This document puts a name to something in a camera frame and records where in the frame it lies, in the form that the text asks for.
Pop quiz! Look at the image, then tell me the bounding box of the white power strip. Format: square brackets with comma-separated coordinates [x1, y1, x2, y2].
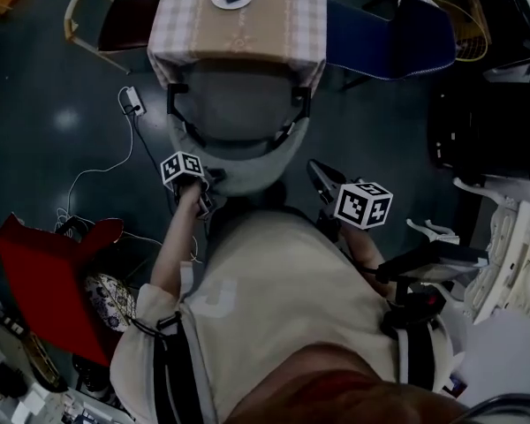
[125, 86, 148, 117]

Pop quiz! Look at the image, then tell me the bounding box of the grey armchair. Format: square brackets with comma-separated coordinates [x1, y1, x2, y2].
[166, 57, 313, 198]

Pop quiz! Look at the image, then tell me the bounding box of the floral round cushion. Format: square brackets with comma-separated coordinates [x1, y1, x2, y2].
[84, 273, 139, 333]

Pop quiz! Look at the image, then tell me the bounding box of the black mount with red button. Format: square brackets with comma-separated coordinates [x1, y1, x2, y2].
[381, 291, 446, 331]

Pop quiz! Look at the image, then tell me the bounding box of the table with checked tablecloth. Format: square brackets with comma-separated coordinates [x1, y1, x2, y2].
[147, 0, 328, 92]

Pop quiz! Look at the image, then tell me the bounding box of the person's right forearm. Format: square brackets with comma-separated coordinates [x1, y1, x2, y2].
[341, 225, 398, 300]

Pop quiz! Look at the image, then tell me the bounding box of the person's left forearm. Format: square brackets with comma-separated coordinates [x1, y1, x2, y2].
[149, 181, 209, 300]

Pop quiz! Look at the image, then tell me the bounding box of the black cable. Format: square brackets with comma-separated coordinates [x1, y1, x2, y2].
[132, 112, 178, 207]

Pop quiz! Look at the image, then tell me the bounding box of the blue chair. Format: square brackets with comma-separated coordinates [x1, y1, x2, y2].
[324, 0, 458, 92]

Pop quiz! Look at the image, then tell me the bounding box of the person's black shoe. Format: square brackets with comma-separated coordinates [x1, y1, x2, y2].
[264, 180, 289, 208]

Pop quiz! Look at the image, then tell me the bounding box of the red armchair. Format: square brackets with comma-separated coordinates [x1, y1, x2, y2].
[0, 212, 125, 368]

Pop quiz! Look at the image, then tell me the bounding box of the white ornate dressing table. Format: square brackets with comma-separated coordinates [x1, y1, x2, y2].
[451, 177, 530, 327]

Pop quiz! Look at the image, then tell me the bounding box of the white cable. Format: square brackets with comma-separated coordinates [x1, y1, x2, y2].
[54, 87, 136, 234]

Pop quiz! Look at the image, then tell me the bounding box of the black shoulder strap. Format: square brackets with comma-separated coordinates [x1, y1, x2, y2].
[151, 320, 201, 424]
[391, 324, 437, 393]

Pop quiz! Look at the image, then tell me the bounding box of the dark seat wooden chair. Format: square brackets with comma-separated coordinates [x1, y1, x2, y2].
[64, 0, 165, 76]

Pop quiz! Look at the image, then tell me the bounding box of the black flat device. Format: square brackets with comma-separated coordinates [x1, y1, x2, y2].
[374, 239, 491, 285]

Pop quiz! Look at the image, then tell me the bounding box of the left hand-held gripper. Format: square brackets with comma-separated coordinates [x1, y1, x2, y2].
[160, 151, 229, 218]

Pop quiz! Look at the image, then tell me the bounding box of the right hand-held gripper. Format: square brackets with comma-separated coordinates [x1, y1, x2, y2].
[307, 158, 395, 231]

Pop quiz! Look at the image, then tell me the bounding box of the person's torso in white shirt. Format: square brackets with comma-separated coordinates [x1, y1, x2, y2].
[109, 208, 455, 424]

